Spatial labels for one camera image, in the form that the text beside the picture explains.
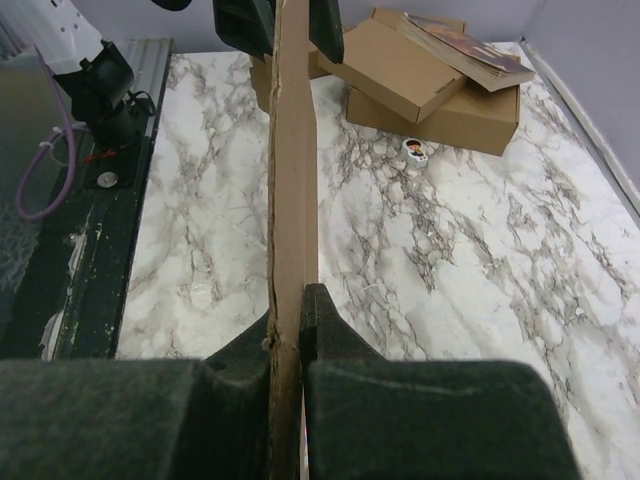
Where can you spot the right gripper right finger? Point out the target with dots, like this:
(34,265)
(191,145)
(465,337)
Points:
(371,418)

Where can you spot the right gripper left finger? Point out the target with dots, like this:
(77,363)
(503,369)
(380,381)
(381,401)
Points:
(143,419)

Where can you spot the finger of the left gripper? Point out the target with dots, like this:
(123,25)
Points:
(325,29)
(246,25)

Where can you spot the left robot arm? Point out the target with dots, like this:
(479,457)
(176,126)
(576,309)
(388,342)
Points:
(61,34)

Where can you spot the large bottom cardboard box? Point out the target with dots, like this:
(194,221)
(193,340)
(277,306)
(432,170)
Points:
(473,118)

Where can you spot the paperback book dark cover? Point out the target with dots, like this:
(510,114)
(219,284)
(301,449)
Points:
(478,61)

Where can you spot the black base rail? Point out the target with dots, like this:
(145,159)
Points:
(70,301)

